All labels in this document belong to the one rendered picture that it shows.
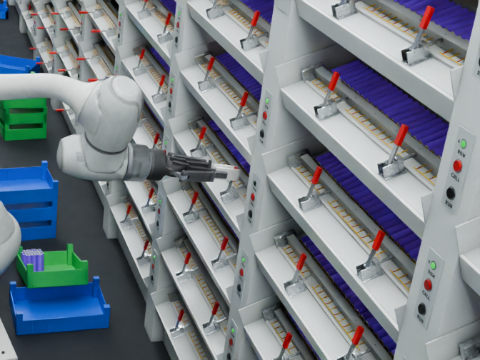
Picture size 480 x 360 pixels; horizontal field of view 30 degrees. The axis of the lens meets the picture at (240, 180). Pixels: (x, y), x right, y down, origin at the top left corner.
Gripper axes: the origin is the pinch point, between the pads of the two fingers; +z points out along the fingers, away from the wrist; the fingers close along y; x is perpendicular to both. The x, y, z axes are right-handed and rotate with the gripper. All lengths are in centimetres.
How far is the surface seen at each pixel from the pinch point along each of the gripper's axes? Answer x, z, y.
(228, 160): -2.3, 6.6, -14.1
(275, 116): 24.5, -3.6, 25.3
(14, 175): -67, -25, -136
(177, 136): -7.8, 1.8, -42.7
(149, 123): -23, 10, -94
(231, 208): -7.5, 2.4, 4.4
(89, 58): -25, 3, -169
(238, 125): 12.9, -0.3, 1.0
